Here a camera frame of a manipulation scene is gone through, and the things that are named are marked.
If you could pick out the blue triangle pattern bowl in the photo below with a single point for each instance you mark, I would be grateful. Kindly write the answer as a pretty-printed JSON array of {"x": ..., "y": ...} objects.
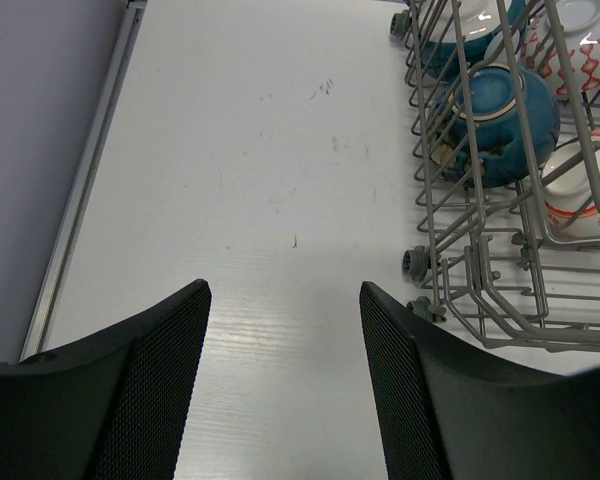
[{"x": 480, "y": 28}]

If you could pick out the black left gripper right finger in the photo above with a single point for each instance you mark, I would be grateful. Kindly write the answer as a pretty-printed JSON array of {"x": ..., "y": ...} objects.
[{"x": 448, "y": 410}]

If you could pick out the orange floral pattern bowl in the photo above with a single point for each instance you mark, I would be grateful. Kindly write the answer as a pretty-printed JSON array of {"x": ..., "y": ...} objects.
[{"x": 571, "y": 211}]

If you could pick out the white bowl red diamond pattern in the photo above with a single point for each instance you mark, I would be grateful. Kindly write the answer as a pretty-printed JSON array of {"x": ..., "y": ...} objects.
[{"x": 578, "y": 28}]

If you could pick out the dark bowl beige inside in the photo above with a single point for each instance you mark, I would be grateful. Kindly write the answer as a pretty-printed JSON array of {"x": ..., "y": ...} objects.
[{"x": 501, "y": 153}]

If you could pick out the aluminium table rail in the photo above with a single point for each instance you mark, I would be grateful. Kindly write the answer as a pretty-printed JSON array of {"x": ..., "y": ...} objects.
[{"x": 78, "y": 198}]

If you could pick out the grey wire dish rack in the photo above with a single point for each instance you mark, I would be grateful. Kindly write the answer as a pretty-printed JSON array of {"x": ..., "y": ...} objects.
[{"x": 489, "y": 258}]

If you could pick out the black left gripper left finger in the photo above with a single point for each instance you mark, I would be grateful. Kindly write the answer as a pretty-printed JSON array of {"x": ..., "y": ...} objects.
[{"x": 112, "y": 405}]

